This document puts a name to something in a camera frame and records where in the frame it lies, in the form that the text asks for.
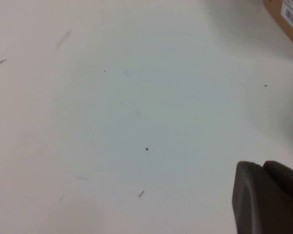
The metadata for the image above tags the brown cardboard shoe box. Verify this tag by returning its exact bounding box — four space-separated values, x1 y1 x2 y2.
263 0 293 53

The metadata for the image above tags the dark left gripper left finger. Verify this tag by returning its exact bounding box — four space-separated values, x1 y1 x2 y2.
230 160 293 234

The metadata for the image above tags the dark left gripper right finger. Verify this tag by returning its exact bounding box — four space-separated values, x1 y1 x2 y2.
261 160 293 221

